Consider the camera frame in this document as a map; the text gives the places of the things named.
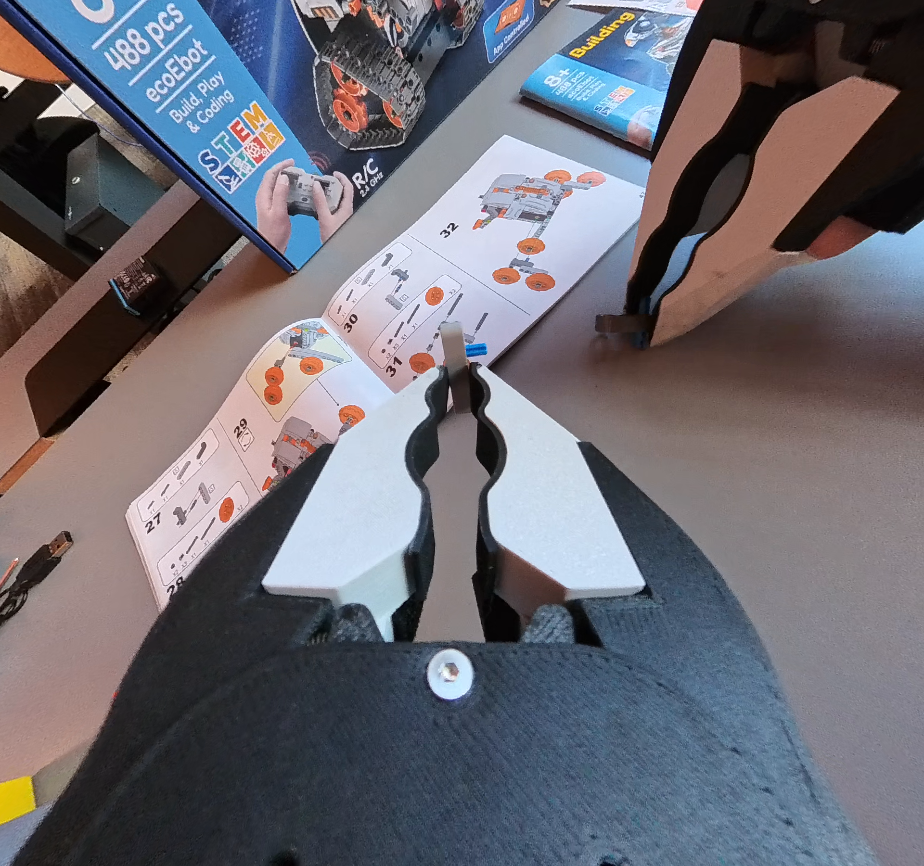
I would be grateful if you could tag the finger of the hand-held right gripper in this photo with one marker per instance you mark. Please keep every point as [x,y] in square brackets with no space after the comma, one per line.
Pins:
[693,108]
[808,173]

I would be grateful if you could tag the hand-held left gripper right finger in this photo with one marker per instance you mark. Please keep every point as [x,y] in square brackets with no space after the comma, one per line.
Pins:
[563,519]

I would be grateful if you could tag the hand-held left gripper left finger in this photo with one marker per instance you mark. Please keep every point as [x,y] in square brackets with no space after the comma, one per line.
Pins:
[346,519]

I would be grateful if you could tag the grey straight building beam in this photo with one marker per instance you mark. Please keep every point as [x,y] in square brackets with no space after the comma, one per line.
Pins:
[455,368]

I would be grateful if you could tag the grey angled building beam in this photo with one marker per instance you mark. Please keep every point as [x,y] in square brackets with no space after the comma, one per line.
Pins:
[613,322]

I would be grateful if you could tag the grey desk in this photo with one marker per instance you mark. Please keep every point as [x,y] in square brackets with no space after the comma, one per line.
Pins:
[722,447]

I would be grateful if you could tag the neighbouring desk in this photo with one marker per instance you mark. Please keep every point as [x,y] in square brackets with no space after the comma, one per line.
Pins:
[72,375]

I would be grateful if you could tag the blue building manual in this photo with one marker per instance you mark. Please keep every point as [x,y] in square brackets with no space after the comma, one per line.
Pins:
[599,79]

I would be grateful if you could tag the open white instruction booklet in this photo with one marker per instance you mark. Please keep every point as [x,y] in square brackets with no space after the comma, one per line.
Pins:
[469,245]

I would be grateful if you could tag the small black power adapter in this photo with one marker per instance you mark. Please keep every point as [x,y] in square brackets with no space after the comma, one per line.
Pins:
[141,285]

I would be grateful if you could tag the dark metal box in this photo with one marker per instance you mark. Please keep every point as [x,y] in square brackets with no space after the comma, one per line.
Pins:
[108,187]

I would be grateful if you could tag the yellow plastic container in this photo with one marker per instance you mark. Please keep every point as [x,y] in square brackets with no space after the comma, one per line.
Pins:
[16,801]

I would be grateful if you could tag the blue robot kit box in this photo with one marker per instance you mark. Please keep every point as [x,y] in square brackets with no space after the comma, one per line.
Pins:
[216,50]

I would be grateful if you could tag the curved wooden board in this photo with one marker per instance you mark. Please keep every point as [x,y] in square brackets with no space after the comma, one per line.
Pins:
[29,58]

